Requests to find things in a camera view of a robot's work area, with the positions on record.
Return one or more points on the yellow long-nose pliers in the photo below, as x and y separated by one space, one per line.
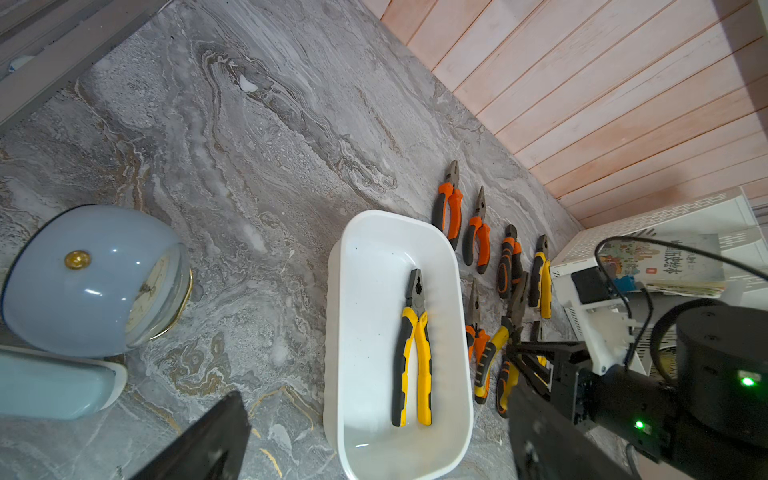
510 329

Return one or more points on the dark orange-tipped pliers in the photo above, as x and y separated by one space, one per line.
509 271

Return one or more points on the orange grey long-nose pliers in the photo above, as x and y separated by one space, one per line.
476 337

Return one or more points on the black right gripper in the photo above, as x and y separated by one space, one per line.
637 408

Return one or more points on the yellow black combination pliers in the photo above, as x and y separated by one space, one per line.
540 282

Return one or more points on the aluminium frame rail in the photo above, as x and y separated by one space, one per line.
45 45

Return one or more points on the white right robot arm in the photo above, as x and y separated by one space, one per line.
709 421

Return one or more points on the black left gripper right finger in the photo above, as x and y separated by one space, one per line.
546 446

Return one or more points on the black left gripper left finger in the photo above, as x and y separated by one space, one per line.
212 448

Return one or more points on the white plastic storage box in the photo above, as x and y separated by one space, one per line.
368 273

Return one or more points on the white round clock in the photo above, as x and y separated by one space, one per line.
94 282

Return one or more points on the white desktop file organizer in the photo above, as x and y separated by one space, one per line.
615 281

